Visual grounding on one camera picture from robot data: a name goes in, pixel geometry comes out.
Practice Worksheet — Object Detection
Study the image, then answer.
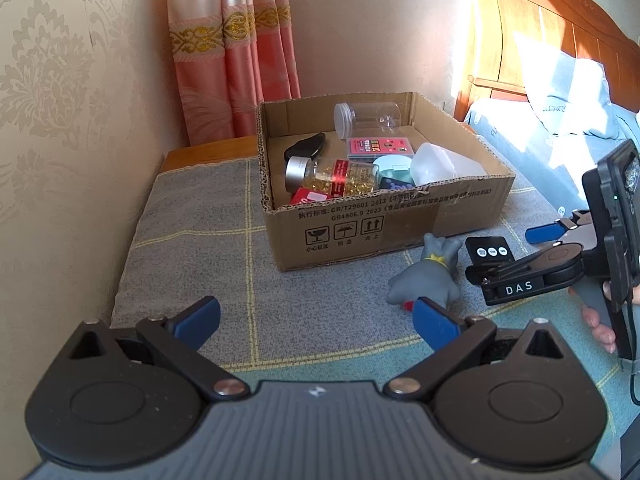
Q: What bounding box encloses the clear bottle of golden capsules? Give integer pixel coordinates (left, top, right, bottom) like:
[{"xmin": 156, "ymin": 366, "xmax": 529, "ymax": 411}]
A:
[{"xmin": 285, "ymin": 156, "xmax": 380, "ymax": 197}]

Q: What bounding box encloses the wooden bed frame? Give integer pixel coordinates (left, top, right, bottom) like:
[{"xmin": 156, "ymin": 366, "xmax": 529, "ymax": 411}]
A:
[{"xmin": 162, "ymin": 135, "xmax": 259, "ymax": 172}]

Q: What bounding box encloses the light blue pillow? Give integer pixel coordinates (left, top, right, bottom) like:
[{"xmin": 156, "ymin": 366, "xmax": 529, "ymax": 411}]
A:
[{"xmin": 515, "ymin": 35, "xmax": 626, "ymax": 141}]

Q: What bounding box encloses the wooden headboard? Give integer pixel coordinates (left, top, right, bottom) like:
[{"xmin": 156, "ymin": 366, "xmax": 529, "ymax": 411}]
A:
[{"xmin": 452, "ymin": 0, "xmax": 640, "ymax": 121}]

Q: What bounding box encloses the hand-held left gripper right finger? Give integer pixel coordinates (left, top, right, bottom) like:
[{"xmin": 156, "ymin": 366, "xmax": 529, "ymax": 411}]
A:
[{"xmin": 384, "ymin": 296, "xmax": 576, "ymax": 402}]

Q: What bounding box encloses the light blue bed sheet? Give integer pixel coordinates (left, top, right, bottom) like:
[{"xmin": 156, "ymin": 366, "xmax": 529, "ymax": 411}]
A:
[{"xmin": 464, "ymin": 99, "xmax": 640, "ymax": 221}]

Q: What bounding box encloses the white plastic bottle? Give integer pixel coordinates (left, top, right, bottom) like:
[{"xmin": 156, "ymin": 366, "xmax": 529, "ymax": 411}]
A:
[{"xmin": 410, "ymin": 142, "xmax": 488, "ymax": 186}]

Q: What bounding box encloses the light blue round container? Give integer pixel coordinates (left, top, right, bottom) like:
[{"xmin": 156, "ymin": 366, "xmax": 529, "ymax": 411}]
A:
[{"xmin": 372, "ymin": 155, "xmax": 416, "ymax": 194}]

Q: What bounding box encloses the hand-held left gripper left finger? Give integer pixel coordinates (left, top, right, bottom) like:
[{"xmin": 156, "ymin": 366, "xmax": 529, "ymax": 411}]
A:
[{"xmin": 67, "ymin": 296, "xmax": 251, "ymax": 402}]

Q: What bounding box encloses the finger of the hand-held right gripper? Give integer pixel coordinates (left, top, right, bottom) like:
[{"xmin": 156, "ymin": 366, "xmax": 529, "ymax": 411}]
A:
[
  {"xmin": 526, "ymin": 210, "xmax": 596, "ymax": 242},
  {"xmin": 466, "ymin": 247, "xmax": 551, "ymax": 286}
]

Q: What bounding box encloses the black toy car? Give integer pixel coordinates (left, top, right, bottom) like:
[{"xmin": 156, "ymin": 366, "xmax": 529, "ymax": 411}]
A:
[{"xmin": 465, "ymin": 235, "xmax": 516, "ymax": 272}]

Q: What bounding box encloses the grey plush toy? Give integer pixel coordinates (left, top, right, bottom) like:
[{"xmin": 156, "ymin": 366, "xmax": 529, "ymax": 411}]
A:
[{"xmin": 389, "ymin": 232, "xmax": 463, "ymax": 311}]

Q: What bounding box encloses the red toy train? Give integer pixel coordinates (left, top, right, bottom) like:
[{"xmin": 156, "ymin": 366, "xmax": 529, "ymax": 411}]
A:
[{"xmin": 290, "ymin": 187, "xmax": 331, "ymax": 207}]

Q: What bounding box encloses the person's right hand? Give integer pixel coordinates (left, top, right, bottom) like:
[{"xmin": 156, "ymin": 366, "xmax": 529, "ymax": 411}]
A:
[{"xmin": 568, "ymin": 285, "xmax": 617, "ymax": 356}]

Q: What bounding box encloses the grey and teal plaid blanket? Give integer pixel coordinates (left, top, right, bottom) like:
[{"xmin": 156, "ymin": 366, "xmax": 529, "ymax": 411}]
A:
[{"xmin": 110, "ymin": 155, "xmax": 626, "ymax": 461}]

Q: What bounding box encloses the black computer mouse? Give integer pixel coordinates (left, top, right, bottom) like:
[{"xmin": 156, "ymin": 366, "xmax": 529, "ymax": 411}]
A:
[{"xmin": 284, "ymin": 132, "xmax": 326, "ymax": 161}]

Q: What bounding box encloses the brown cardboard box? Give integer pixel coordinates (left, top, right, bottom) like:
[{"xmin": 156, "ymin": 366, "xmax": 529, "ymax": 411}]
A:
[{"xmin": 256, "ymin": 91, "xmax": 517, "ymax": 272}]

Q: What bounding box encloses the clear plastic jar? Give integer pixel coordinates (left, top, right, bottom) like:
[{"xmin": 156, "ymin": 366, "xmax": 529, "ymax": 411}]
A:
[{"xmin": 334, "ymin": 101, "xmax": 402, "ymax": 139}]

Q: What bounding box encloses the pink curtain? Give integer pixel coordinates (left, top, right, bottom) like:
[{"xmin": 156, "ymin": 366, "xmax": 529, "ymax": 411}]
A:
[{"xmin": 165, "ymin": 0, "xmax": 302, "ymax": 146}]

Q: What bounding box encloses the pink card pack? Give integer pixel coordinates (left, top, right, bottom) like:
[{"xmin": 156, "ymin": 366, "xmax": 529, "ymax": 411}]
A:
[{"xmin": 347, "ymin": 136, "xmax": 416, "ymax": 161}]

